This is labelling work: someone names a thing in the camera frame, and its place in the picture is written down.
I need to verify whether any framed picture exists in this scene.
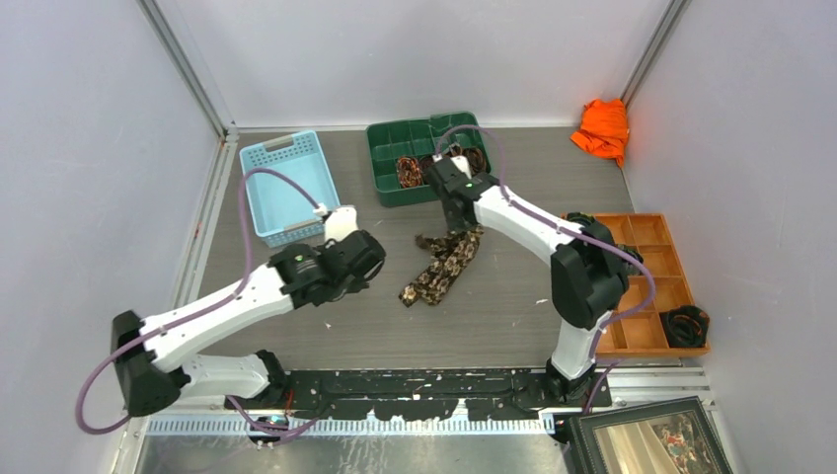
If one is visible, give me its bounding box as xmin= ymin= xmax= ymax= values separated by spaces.
xmin=557 ymin=396 xmax=733 ymax=473

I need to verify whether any light blue plastic basket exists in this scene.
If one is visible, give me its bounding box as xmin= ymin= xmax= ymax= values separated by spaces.
xmin=239 ymin=130 xmax=341 ymax=248

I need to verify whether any multicolour rolled tie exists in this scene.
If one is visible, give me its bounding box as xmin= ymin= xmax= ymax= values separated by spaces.
xmin=396 ymin=156 xmax=423 ymax=189

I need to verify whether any black rolled tie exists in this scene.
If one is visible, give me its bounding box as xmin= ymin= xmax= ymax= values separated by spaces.
xmin=659 ymin=305 xmax=711 ymax=349

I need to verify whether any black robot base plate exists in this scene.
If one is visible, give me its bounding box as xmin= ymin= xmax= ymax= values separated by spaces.
xmin=236 ymin=367 xmax=611 ymax=422

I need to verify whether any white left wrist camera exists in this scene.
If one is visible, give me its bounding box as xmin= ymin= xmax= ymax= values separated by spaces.
xmin=313 ymin=203 xmax=359 ymax=243

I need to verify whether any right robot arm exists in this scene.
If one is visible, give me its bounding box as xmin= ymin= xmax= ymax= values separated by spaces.
xmin=423 ymin=155 xmax=630 ymax=406

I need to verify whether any brown floral tie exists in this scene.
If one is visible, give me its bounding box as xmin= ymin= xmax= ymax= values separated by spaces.
xmin=398 ymin=225 xmax=485 ymax=307

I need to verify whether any dark red rolled tie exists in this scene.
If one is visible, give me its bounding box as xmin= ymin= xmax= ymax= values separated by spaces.
xmin=418 ymin=155 xmax=435 ymax=185

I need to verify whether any orange cloth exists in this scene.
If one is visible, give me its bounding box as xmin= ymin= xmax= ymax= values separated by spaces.
xmin=571 ymin=99 xmax=630 ymax=169

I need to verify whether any orange wooden divided tray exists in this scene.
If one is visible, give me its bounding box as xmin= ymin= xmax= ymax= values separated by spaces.
xmin=564 ymin=212 xmax=711 ymax=359

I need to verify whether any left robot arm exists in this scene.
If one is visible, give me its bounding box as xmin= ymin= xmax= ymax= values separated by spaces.
xmin=111 ymin=230 xmax=386 ymax=417

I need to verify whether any brown rolled tie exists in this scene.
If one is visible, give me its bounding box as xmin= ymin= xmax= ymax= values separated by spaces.
xmin=462 ymin=147 xmax=490 ymax=175

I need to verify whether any orange grey rolled tie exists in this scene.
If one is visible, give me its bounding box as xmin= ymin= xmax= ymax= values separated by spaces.
xmin=443 ymin=143 xmax=464 ymax=159

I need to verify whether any green divided plastic bin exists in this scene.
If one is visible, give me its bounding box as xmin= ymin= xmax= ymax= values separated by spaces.
xmin=366 ymin=112 xmax=493 ymax=207

